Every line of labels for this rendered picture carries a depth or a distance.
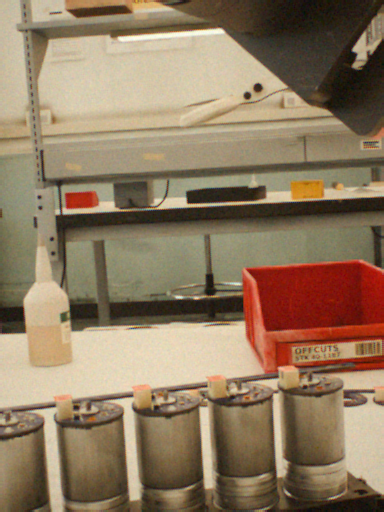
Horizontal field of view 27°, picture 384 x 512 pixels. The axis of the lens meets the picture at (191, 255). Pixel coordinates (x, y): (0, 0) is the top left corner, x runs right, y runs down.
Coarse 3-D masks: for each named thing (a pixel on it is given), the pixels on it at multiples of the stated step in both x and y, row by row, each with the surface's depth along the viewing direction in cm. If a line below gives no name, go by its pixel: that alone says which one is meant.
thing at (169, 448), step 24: (144, 432) 29; (168, 432) 28; (192, 432) 29; (144, 456) 29; (168, 456) 28; (192, 456) 29; (144, 480) 29; (168, 480) 28; (192, 480) 29; (144, 504) 29; (168, 504) 29; (192, 504) 29
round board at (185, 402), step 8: (168, 392) 30; (176, 392) 30; (184, 392) 30; (152, 400) 30; (176, 400) 29; (184, 400) 29; (192, 400) 29; (136, 408) 29; (144, 408) 29; (152, 408) 28; (160, 408) 29; (176, 408) 28; (184, 408) 28; (192, 408) 29
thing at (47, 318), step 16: (48, 272) 62; (32, 288) 62; (48, 288) 61; (32, 304) 61; (48, 304) 61; (64, 304) 62; (32, 320) 61; (48, 320) 61; (64, 320) 62; (32, 336) 61; (48, 336) 61; (64, 336) 62; (32, 352) 62; (48, 352) 61; (64, 352) 62
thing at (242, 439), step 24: (216, 408) 29; (240, 408) 29; (264, 408) 29; (216, 432) 29; (240, 432) 29; (264, 432) 29; (216, 456) 30; (240, 456) 29; (264, 456) 29; (216, 480) 30; (240, 480) 29; (264, 480) 29; (216, 504) 30; (240, 504) 29; (264, 504) 29
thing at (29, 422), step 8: (0, 416) 28; (16, 416) 29; (24, 416) 29; (32, 416) 29; (40, 416) 29; (16, 424) 28; (24, 424) 28; (32, 424) 28; (40, 424) 28; (0, 432) 27; (16, 432) 27; (24, 432) 27; (32, 432) 27
